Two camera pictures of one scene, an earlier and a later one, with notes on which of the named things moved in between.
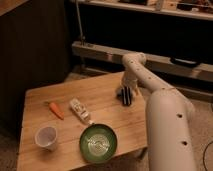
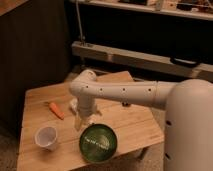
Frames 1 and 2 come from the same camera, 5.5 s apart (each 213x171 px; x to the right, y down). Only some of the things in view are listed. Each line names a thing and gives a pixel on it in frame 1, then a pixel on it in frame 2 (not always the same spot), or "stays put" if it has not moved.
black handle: [184, 62] stays put
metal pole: [80, 24] stays put
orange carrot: [54, 109] stays put
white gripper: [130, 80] to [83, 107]
